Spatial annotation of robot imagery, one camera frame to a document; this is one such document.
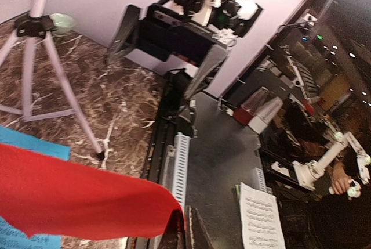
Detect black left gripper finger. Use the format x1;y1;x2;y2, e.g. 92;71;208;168
185;205;214;249

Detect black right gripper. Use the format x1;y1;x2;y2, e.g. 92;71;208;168
104;3;229;101

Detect white folding tripod stand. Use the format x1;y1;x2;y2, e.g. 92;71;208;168
0;0;106;161

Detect red sheet music page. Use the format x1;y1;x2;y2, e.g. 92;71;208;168
0;143;186;240

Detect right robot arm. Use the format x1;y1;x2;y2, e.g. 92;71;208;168
106;0;262;137

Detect person's hand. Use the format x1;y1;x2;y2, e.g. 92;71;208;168
331;170;351;195

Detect white sheet music page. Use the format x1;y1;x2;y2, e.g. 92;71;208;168
239;183;286;249

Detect pale green ceramic bowl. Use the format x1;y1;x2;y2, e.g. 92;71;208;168
49;13;76;35

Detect red and white metronome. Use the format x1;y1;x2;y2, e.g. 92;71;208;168
232;86;283;135

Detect blue sheet music page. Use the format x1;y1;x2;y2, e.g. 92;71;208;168
1;127;70;248

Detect grey slotted cable duct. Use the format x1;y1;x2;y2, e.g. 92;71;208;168
159;132;191;210

